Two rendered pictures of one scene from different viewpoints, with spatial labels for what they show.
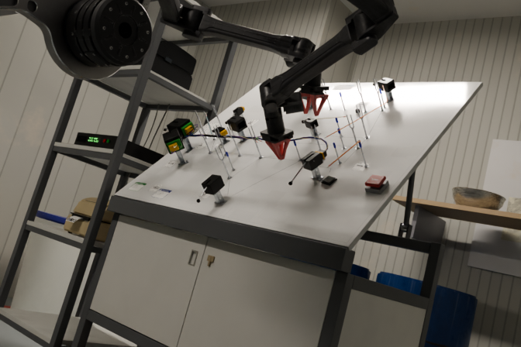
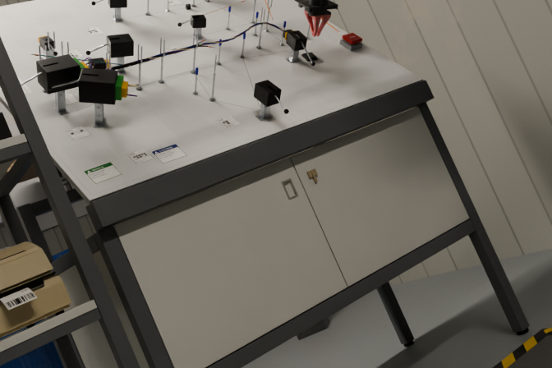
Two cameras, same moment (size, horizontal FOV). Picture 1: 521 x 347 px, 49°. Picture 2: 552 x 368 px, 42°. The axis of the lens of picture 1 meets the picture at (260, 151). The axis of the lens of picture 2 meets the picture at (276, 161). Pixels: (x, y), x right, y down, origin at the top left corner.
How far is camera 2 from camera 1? 2.65 m
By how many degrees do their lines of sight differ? 77
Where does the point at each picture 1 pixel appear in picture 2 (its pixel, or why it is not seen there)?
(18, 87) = not seen: outside the picture
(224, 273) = (336, 176)
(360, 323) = not seen: hidden behind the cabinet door
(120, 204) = (129, 201)
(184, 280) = (299, 218)
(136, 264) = (213, 259)
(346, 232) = (402, 74)
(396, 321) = not seen: hidden behind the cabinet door
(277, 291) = (392, 153)
